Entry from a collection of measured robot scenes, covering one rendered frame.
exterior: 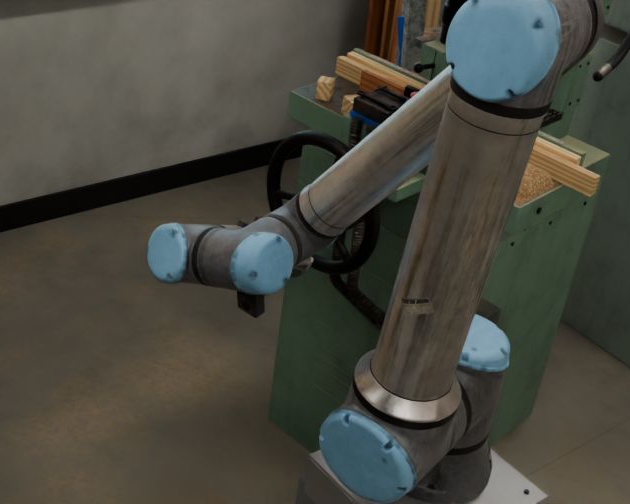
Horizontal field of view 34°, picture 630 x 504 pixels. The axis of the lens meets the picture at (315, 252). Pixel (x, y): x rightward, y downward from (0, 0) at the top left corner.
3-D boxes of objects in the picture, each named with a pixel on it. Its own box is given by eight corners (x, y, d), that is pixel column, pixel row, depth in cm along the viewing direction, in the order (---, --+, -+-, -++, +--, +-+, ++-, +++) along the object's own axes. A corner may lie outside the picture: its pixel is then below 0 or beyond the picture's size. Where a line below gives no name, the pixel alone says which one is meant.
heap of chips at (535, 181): (479, 185, 197) (483, 167, 195) (520, 165, 206) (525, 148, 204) (518, 205, 192) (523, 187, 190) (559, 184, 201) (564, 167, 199)
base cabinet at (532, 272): (263, 419, 268) (294, 177, 230) (405, 335, 306) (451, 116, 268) (396, 520, 244) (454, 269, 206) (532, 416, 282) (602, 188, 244)
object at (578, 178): (334, 73, 234) (337, 57, 232) (340, 71, 235) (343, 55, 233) (589, 197, 198) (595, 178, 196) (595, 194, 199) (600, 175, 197)
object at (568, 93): (525, 97, 220) (538, 44, 214) (543, 90, 225) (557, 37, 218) (563, 114, 215) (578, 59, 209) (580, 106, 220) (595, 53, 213)
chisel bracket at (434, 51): (415, 82, 213) (423, 43, 209) (456, 68, 223) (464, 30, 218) (444, 95, 209) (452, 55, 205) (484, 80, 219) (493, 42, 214)
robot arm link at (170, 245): (183, 288, 153) (136, 280, 159) (239, 285, 163) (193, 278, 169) (188, 225, 153) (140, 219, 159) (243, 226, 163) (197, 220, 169)
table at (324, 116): (253, 125, 220) (256, 99, 217) (349, 94, 240) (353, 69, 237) (484, 252, 188) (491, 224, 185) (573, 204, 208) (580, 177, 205)
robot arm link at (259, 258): (299, 218, 153) (235, 212, 161) (249, 247, 145) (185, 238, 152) (308, 277, 157) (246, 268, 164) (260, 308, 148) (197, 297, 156)
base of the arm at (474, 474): (513, 478, 169) (527, 432, 164) (426, 521, 159) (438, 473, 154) (437, 409, 182) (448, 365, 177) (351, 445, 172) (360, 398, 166)
